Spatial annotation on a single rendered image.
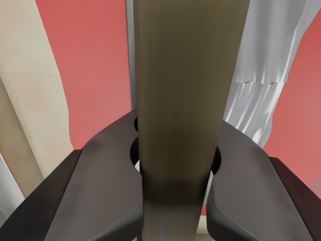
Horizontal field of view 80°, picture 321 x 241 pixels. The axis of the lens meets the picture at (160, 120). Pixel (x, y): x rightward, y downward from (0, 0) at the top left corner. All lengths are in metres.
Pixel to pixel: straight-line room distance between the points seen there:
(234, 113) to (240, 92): 0.02
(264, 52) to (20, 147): 0.25
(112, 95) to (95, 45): 0.05
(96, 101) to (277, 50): 0.16
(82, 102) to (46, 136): 0.06
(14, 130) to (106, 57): 0.12
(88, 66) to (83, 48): 0.02
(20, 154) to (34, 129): 0.03
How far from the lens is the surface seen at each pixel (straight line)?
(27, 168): 0.26
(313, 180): 0.31
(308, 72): 0.21
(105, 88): 0.19
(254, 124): 0.21
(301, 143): 0.26
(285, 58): 0.19
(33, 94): 0.22
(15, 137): 0.24
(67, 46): 0.19
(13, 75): 0.22
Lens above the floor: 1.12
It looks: 58 degrees down
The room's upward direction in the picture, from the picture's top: 178 degrees counter-clockwise
